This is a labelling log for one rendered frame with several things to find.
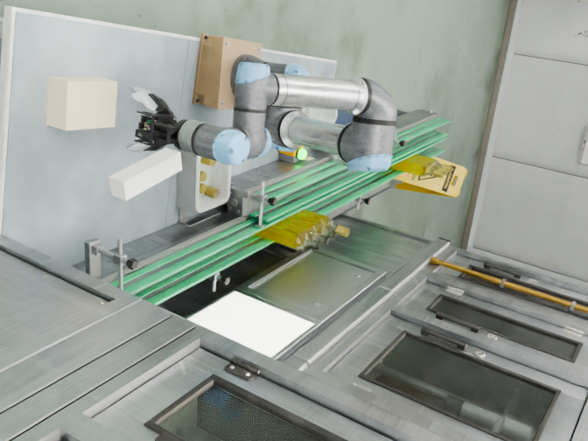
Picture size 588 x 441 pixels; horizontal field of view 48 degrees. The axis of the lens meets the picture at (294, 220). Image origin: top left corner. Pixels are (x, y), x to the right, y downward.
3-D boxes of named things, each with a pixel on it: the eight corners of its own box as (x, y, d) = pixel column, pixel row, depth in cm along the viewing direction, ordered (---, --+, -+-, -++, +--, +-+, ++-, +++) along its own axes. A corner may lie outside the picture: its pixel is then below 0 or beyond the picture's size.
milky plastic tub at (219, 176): (177, 207, 219) (196, 214, 215) (178, 143, 210) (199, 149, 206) (210, 195, 233) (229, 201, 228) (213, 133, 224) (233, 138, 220)
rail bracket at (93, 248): (71, 277, 183) (129, 304, 173) (67, 222, 177) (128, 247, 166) (84, 272, 187) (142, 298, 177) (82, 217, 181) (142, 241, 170)
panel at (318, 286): (141, 350, 187) (235, 398, 171) (141, 341, 186) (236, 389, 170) (308, 251, 259) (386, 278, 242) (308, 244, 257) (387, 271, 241)
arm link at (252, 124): (276, 113, 155) (249, 113, 146) (272, 160, 158) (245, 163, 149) (249, 108, 159) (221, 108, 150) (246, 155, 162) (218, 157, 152)
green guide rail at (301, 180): (250, 196, 230) (269, 202, 227) (250, 193, 230) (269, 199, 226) (437, 119, 369) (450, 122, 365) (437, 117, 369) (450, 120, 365)
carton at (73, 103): (47, 76, 163) (67, 81, 159) (97, 76, 176) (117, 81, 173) (45, 124, 167) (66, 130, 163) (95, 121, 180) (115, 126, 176)
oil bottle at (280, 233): (252, 234, 240) (302, 252, 229) (253, 220, 237) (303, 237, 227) (261, 229, 244) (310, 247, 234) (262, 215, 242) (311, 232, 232)
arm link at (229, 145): (250, 166, 148) (227, 169, 141) (213, 155, 153) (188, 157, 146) (255, 131, 146) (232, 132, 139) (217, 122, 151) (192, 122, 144)
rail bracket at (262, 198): (241, 222, 230) (270, 233, 224) (243, 177, 224) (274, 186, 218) (246, 220, 232) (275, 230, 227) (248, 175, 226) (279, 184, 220)
